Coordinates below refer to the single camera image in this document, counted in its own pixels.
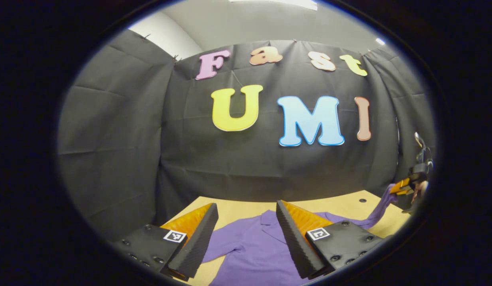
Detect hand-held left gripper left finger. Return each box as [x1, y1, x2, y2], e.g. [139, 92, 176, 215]
[110, 203, 219, 282]

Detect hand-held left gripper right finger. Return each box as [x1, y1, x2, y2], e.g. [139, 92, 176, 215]
[276, 200, 386, 280]

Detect purple shirt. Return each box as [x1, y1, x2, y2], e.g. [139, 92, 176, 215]
[202, 184, 398, 286]

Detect black backdrop cloth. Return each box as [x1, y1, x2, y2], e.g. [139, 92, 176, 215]
[57, 29, 436, 243]

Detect ceiling light panel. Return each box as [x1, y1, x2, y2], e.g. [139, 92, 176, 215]
[229, 0, 319, 11]

